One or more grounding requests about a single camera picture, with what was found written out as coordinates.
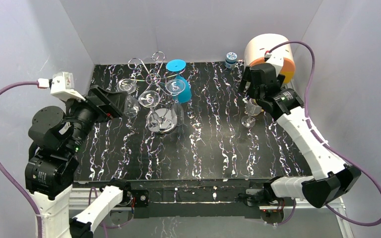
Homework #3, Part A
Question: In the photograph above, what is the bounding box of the clear wine glass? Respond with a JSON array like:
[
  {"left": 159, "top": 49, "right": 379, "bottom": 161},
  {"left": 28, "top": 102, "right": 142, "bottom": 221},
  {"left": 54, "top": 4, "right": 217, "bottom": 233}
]
[
  {"left": 241, "top": 99, "right": 263, "bottom": 128},
  {"left": 117, "top": 79, "right": 140, "bottom": 118},
  {"left": 138, "top": 90, "right": 161, "bottom": 132}
]

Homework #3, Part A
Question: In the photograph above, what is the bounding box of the clear wine glass front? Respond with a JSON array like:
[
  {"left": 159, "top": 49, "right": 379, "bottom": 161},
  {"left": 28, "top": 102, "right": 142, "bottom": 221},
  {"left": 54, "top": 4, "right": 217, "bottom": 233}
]
[{"left": 138, "top": 90, "right": 161, "bottom": 132}]

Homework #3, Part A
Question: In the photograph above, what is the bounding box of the clear champagne flute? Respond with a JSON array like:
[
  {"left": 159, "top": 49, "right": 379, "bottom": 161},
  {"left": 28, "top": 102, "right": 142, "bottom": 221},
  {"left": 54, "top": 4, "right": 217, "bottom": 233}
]
[{"left": 166, "top": 79, "right": 185, "bottom": 126}]

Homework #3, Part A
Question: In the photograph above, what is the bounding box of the blue plastic wine glass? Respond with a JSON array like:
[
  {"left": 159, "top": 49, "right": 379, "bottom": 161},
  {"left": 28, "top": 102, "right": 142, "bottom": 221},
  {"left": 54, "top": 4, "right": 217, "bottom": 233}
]
[{"left": 166, "top": 59, "right": 192, "bottom": 104}]

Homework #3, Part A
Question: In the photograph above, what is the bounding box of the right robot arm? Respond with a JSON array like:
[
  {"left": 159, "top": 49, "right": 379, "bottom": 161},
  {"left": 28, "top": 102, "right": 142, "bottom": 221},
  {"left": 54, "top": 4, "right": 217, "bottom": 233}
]
[{"left": 239, "top": 63, "right": 362, "bottom": 208}]

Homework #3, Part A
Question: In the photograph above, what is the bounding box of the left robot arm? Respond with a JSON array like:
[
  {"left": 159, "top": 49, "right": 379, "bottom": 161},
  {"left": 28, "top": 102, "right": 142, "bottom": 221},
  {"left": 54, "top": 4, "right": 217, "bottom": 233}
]
[{"left": 25, "top": 86, "right": 149, "bottom": 238}]

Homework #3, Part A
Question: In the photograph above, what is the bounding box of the chrome wine glass rack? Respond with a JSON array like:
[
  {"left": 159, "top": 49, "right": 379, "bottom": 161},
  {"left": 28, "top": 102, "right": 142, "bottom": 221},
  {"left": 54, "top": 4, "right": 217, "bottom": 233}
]
[{"left": 117, "top": 51, "right": 186, "bottom": 135}]

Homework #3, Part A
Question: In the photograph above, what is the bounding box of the white orange cylindrical appliance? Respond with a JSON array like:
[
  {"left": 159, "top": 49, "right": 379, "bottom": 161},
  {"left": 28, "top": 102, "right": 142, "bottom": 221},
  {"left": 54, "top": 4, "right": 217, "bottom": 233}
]
[{"left": 244, "top": 33, "right": 296, "bottom": 85}]

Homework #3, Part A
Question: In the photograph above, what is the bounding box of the small blue lidded jar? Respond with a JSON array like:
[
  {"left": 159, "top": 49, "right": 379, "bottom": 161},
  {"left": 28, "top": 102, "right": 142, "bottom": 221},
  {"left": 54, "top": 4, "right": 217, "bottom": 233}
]
[{"left": 225, "top": 52, "right": 238, "bottom": 69}]

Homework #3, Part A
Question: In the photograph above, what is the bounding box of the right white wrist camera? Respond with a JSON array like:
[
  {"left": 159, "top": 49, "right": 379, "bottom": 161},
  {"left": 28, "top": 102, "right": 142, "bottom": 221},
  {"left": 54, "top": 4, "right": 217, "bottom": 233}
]
[{"left": 264, "top": 49, "right": 286, "bottom": 75}]

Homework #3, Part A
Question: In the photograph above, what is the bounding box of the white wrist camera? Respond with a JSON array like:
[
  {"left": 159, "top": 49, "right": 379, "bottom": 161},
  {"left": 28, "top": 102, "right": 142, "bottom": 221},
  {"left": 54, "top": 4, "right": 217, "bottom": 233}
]
[
  {"left": 264, "top": 49, "right": 286, "bottom": 75},
  {"left": 37, "top": 71, "right": 85, "bottom": 102}
]

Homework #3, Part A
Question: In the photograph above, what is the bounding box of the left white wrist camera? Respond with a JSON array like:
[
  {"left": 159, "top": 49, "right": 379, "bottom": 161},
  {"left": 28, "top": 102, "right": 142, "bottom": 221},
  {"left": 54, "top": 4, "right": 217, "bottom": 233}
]
[{"left": 37, "top": 71, "right": 85, "bottom": 102}]

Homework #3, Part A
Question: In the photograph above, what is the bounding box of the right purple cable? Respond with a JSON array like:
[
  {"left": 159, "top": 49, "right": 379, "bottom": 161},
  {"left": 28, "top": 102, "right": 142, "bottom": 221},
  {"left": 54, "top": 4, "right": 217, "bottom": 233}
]
[{"left": 264, "top": 41, "right": 381, "bottom": 227}]

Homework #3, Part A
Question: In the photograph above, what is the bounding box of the purple cable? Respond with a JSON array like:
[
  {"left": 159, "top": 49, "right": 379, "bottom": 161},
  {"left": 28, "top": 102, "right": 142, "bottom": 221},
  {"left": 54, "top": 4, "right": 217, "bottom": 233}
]
[
  {"left": 0, "top": 81, "right": 126, "bottom": 238},
  {"left": 264, "top": 41, "right": 381, "bottom": 227}
]

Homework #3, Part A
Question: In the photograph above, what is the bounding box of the aluminium rail frame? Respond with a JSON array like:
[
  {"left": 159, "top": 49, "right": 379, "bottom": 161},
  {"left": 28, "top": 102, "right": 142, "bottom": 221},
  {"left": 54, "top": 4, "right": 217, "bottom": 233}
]
[{"left": 42, "top": 80, "right": 356, "bottom": 238}]

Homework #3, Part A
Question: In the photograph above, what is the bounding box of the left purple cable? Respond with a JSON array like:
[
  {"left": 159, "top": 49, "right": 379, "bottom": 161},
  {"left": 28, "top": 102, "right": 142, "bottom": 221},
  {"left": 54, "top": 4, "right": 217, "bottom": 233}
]
[{"left": 0, "top": 81, "right": 126, "bottom": 238}]

